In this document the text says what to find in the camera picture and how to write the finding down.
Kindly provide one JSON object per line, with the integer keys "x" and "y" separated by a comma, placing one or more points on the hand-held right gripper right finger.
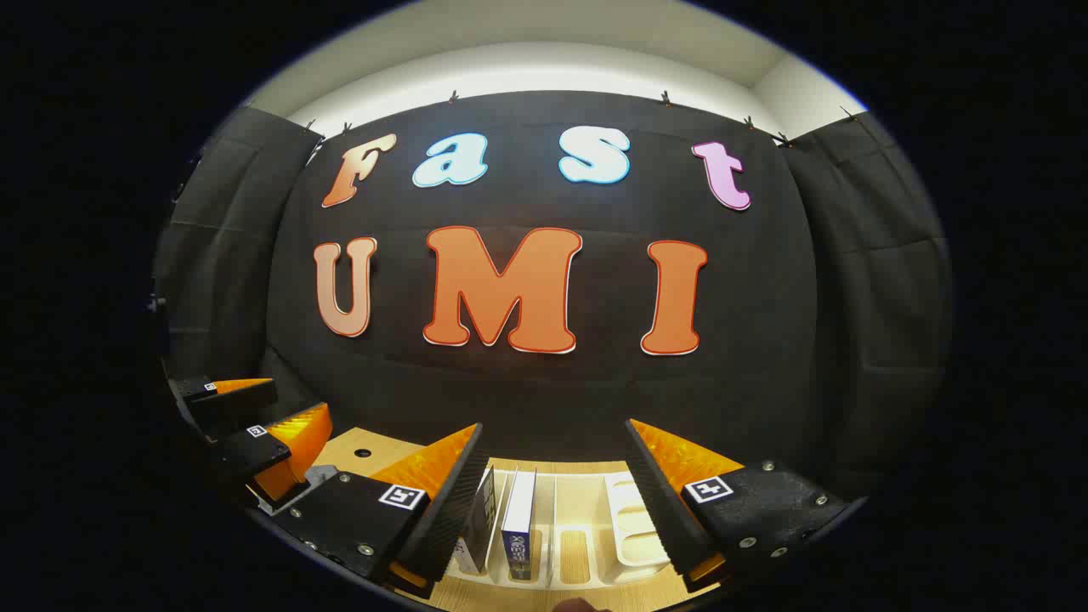
{"x": 667, "y": 518}

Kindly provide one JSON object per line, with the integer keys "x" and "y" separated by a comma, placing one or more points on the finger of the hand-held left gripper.
{"x": 255, "y": 455}
{"x": 229, "y": 406}

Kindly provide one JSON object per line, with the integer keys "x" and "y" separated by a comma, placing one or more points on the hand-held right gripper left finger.
{"x": 450, "y": 518}

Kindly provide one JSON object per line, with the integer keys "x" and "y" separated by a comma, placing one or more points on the white-bordered dark cover book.
{"x": 480, "y": 527}

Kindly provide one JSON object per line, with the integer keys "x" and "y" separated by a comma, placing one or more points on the white bookshelf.
{"x": 629, "y": 527}

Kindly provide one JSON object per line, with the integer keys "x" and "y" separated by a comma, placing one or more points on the blue cover book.
{"x": 518, "y": 518}

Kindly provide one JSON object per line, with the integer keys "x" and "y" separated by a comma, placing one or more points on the black backdrop cloth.
{"x": 527, "y": 399}

